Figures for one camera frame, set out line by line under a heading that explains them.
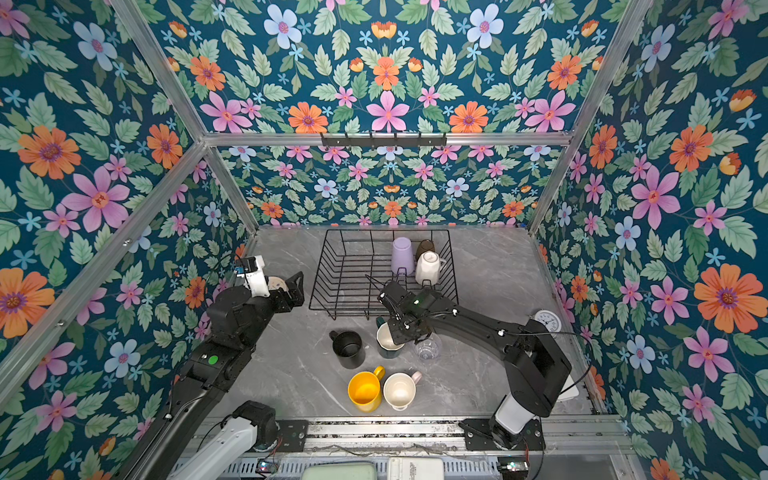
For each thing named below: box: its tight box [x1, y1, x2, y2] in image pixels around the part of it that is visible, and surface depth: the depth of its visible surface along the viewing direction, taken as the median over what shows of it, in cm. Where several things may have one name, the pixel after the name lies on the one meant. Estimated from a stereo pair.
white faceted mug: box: [415, 250, 447, 285], surface depth 95 cm
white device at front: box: [387, 457, 445, 480], surface depth 70 cm
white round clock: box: [534, 310, 562, 333], surface depth 92 cm
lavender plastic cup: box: [391, 236, 415, 276], surface depth 100 cm
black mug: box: [329, 330, 366, 370], surface depth 85 cm
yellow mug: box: [347, 365, 385, 413], surface depth 77 cm
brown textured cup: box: [416, 239, 435, 261], surface depth 103 cm
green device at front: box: [302, 462, 378, 480], surface depth 68 cm
